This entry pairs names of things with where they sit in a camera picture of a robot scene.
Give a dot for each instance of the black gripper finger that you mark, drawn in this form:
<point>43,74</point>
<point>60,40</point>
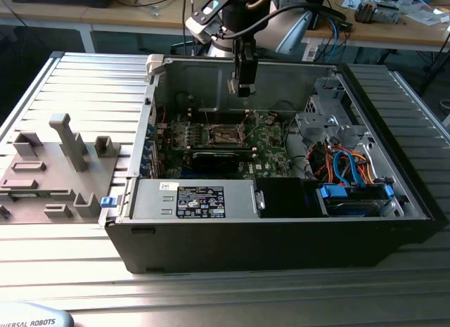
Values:
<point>237,65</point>
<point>247,70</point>

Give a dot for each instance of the silver green CPU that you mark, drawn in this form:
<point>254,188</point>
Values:
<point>231,85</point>

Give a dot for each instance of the CPU socket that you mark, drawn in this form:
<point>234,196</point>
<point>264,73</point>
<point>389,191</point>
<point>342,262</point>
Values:
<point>225,135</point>

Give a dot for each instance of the black plastic bay cover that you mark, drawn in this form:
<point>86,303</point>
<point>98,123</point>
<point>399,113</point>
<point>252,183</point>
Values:
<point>281,197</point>

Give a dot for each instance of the coin cell battery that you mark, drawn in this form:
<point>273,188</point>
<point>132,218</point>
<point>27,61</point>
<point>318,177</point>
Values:
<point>269,120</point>

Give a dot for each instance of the grey plastic case latch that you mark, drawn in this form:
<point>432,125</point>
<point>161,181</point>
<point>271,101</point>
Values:
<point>154,65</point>

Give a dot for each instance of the green motherboard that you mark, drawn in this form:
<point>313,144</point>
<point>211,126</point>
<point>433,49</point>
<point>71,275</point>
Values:
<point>270,154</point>

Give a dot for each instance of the metal drive cage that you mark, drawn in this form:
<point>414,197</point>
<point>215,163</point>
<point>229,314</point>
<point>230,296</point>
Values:
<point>316,124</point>

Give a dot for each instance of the black graphics card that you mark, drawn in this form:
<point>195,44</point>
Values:
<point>218,161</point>

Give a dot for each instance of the wooden desk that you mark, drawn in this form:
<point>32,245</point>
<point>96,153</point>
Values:
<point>123,19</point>
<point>386,35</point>

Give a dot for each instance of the small finned heatsink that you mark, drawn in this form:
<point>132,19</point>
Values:
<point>364,12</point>

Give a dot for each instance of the hard disk in blue carrier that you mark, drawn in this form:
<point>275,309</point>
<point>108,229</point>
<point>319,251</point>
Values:
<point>332,194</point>

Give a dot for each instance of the grey power supply unit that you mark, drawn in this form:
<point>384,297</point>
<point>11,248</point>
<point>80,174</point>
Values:
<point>151,200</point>

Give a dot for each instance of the black PC case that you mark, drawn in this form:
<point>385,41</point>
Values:
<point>246,246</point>

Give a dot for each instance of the blue plastic case latch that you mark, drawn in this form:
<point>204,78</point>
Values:
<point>108,202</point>

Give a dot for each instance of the grey parts rack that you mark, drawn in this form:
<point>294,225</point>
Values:
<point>45,154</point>

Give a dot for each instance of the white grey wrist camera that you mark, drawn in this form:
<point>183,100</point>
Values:
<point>200,31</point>

